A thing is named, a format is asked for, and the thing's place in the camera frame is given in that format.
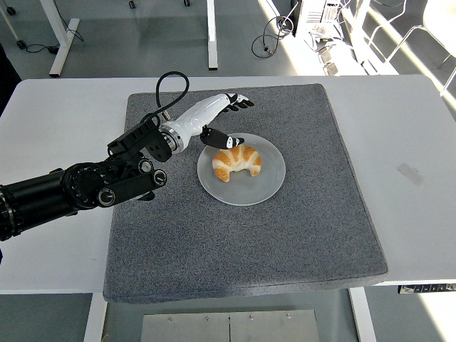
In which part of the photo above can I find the white power strip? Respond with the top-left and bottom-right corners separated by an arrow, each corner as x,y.
316,46 -> 343,76

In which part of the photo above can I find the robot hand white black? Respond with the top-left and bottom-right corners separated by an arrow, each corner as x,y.
172,92 -> 256,152

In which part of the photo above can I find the grey round plate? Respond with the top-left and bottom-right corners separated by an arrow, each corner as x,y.
197,133 -> 287,207

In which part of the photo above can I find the white table leg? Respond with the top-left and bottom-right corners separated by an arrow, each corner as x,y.
348,286 -> 378,342
82,292 -> 108,342

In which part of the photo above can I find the white wire-frame chair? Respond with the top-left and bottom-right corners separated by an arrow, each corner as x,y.
366,0 -> 456,97

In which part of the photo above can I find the thin pole with black caster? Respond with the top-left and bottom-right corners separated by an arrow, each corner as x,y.
0,0 -> 28,50

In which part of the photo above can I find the black table control panel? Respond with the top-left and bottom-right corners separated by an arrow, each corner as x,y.
398,283 -> 456,295

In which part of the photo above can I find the thin black floor cable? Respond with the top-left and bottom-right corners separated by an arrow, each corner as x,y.
26,42 -> 61,56

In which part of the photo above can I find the white desk leg with foot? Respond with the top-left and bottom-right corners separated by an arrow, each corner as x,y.
206,0 -> 219,70
39,0 -> 81,78

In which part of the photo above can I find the white computer case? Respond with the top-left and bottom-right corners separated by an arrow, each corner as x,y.
294,0 -> 345,38

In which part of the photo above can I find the grey metal plate with screws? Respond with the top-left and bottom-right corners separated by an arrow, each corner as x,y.
140,309 -> 319,342

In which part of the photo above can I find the grey felt mat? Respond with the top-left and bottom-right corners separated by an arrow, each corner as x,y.
103,83 -> 389,304

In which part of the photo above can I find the black looped floor cable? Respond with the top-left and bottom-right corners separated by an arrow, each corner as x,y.
251,14 -> 296,58

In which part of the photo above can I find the croissant bread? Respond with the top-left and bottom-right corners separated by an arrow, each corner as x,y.
212,144 -> 263,182

